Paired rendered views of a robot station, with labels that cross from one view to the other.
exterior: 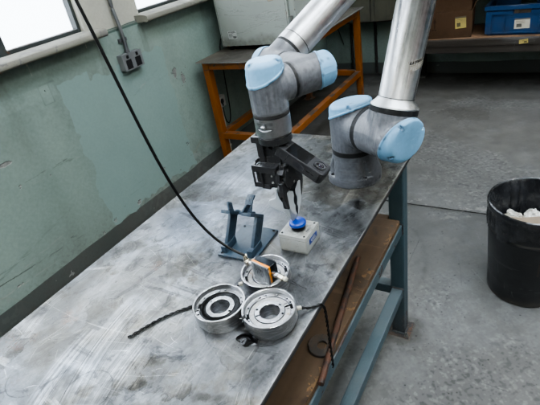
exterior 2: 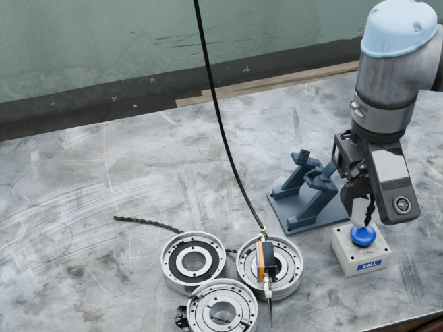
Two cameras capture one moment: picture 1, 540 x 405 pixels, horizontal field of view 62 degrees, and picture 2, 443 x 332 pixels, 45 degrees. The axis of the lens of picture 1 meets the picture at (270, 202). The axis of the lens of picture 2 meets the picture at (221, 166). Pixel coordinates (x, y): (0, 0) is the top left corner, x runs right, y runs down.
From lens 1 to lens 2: 0.44 m
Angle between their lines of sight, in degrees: 37
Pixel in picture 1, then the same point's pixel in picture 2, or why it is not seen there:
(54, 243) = (244, 30)
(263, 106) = (365, 80)
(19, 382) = (24, 186)
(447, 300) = not seen: outside the picture
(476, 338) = not seen: outside the picture
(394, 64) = not seen: outside the picture
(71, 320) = (101, 159)
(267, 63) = (395, 26)
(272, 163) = (358, 150)
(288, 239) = (337, 244)
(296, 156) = (379, 169)
